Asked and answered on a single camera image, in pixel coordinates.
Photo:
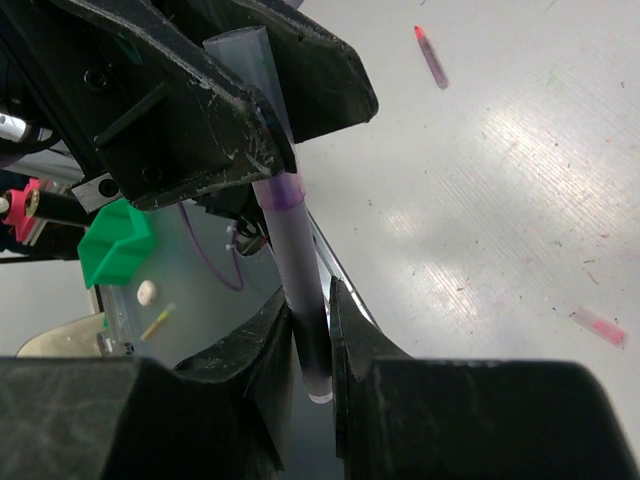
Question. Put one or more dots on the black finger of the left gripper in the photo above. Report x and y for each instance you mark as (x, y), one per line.
(134, 98)

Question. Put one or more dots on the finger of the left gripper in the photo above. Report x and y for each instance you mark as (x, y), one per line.
(325, 85)

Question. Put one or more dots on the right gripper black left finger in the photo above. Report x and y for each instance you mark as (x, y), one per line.
(220, 414)

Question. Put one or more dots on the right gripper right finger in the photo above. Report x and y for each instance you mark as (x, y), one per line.
(398, 417)

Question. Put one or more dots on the purple-tinted pen cap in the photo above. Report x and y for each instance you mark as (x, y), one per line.
(262, 75)

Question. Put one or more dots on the red pen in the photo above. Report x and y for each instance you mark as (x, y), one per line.
(431, 58)

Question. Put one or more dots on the red pen cap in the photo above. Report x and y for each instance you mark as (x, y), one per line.
(598, 325)

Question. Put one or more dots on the yellow stick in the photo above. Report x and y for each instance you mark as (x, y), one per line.
(163, 316)

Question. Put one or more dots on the green plastic bin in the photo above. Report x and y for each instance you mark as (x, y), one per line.
(118, 242)

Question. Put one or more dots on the small white round object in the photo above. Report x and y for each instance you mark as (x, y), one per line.
(146, 293)

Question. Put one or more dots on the pink black tool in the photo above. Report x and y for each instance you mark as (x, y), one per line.
(28, 211)

